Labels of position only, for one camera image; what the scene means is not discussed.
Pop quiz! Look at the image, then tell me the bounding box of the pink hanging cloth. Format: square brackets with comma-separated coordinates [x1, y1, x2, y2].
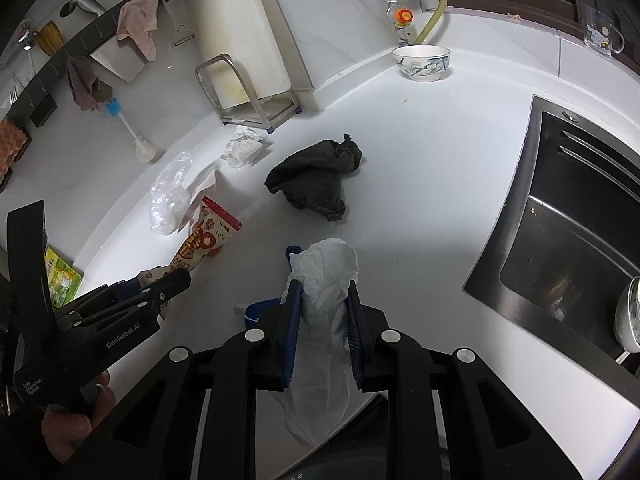
[115, 0, 158, 62]

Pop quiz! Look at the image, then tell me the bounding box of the yellow green detergent pouch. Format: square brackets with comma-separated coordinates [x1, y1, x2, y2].
[44, 247, 82, 309]

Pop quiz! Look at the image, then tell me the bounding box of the white bowl in sink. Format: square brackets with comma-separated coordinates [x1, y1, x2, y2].
[614, 276, 640, 364]

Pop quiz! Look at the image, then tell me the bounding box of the brown hanging cloth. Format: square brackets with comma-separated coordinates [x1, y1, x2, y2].
[66, 58, 113, 112]

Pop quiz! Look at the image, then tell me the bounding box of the orange sponge cloth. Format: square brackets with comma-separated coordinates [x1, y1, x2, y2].
[0, 118, 27, 178]

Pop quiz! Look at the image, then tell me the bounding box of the white tissue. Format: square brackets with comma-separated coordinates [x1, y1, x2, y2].
[276, 237, 359, 445]

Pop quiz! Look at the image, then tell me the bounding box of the blue plastic bag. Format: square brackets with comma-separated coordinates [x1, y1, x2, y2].
[243, 245, 303, 330]

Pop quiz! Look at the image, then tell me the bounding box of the white patterned bowl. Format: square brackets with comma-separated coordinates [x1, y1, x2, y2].
[392, 44, 451, 82]

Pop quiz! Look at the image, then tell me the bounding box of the red snack wrapper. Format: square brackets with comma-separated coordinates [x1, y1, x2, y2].
[138, 195, 243, 286]

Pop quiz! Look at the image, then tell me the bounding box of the white cutting board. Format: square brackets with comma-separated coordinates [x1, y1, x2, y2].
[184, 0, 312, 98]

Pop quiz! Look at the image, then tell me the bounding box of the blue handled bottle brush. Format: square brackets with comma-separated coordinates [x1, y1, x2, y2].
[105, 98, 157, 164]

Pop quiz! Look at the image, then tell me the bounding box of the black kitchen sink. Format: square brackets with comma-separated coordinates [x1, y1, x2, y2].
[464, 96, 639, 399]

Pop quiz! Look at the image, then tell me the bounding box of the clear plastic bag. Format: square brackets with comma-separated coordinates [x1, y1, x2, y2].
[149, 150, 192, 235]

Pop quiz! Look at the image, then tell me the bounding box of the person's left hand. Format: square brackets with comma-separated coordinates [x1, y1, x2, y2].
[41, 370, 116, 463]

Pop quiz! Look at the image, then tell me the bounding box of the metal board rack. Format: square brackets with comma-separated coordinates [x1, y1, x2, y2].
[194, 53, 303, 134]

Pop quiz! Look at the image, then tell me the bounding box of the dark grey cloth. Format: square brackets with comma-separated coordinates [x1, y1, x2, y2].
[265, 133, 362, 221]

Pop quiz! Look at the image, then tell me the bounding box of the metal cleaver blade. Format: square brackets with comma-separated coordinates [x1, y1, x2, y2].
[91, 37, 148, 84]

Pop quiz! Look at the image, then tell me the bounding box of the clear glass mug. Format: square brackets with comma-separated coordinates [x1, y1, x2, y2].
[582, 4, 626, 58]

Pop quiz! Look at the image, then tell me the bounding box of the black wall hook rail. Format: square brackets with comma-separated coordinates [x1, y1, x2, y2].
[0, 0, 177, 131]

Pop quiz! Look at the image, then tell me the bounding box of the pink paper package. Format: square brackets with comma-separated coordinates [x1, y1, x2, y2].
[182, 169, 216, 226]

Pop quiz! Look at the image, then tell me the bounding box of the small crumpled white paper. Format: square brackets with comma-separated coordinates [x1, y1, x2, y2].
[221, 126, 266, 168]

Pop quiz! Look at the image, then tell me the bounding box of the hanging peeler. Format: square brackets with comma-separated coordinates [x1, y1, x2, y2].
[164, 0, 195, 48]

